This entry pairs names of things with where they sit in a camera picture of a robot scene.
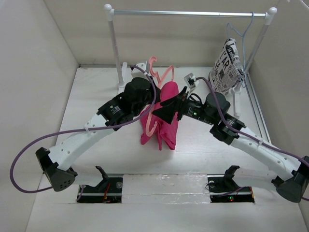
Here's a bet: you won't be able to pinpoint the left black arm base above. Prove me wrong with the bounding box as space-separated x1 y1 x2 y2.
76 166 123 204

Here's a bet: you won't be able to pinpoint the pink trousers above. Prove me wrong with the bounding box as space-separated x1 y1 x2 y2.
140 81 179 150

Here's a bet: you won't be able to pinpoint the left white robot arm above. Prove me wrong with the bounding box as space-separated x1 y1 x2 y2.
35 77 161 192

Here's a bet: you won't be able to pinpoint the pink plastic hanger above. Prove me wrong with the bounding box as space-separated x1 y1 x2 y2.
145 56 175 137

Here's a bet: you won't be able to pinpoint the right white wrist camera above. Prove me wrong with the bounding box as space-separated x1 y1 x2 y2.
184 73 198 97

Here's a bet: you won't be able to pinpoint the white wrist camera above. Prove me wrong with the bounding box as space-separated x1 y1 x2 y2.
130 61 149 77
184 73 198 97

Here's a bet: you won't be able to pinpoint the white metal clothes rack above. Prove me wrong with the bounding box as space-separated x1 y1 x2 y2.
104 3 278 118

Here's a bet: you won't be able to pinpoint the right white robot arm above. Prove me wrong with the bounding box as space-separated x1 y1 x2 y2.
153 88 309 203

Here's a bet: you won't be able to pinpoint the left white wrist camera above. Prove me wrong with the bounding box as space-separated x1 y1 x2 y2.
130 61 149 77

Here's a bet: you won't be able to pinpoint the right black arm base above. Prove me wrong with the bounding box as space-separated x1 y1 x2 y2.
205 165 255 203

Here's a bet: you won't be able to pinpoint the black white printed garment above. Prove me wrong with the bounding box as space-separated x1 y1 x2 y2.
208 38 244 95

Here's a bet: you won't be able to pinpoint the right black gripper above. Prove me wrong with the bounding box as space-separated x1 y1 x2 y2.
152 86 216 125

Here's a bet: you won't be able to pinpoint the blue wire hanger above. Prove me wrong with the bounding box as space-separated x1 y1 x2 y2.
226 12 254 89

